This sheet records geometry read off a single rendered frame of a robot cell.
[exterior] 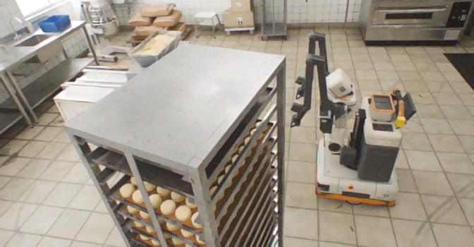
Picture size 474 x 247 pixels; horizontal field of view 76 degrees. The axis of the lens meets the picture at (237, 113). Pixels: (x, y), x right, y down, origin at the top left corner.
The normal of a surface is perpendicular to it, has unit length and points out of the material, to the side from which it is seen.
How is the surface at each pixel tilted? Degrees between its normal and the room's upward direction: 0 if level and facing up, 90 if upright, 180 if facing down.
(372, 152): 90
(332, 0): 90
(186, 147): 0
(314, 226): 0
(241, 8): 93
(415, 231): 0
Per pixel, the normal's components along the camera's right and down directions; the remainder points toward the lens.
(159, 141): -0.08, -0.81
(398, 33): -0.22, 0.61
